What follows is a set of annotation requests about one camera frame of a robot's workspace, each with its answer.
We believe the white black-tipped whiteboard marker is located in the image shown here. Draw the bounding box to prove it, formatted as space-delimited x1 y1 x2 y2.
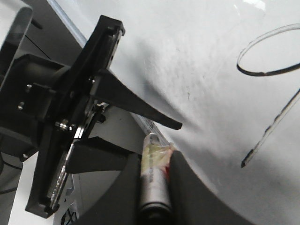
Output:
138 133 172 214

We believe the white glossy whiteboard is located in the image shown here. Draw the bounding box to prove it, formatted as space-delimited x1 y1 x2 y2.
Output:
50 0 300 225

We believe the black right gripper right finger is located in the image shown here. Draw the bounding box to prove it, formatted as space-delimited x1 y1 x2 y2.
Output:
75 151 251 225

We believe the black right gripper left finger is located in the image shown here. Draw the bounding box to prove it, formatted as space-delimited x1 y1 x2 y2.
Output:
90 69 182 130

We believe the red magnet taped to marker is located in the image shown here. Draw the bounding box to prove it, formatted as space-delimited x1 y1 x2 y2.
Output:
162 143 176 181

